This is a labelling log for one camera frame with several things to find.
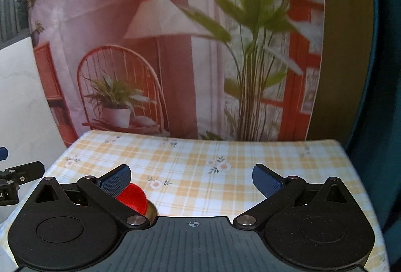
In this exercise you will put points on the printed room backdrop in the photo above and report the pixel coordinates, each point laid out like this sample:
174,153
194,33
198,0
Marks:
216,70

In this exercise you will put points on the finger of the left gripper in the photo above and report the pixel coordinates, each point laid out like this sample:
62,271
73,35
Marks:
3,153
22,174

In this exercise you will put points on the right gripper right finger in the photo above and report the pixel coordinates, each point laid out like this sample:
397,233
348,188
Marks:
279,194

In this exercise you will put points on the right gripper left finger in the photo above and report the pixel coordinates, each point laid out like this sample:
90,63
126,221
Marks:
103,192

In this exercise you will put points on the checkered floral tablecloth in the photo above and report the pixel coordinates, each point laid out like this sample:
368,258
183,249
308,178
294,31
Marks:
199,188

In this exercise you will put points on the teal curtain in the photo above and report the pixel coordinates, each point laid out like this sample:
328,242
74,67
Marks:
374,147

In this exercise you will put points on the green plate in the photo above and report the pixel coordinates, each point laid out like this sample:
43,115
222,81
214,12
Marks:
151,212

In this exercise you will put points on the red bowl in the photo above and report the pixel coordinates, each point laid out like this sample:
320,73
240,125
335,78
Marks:
134,197

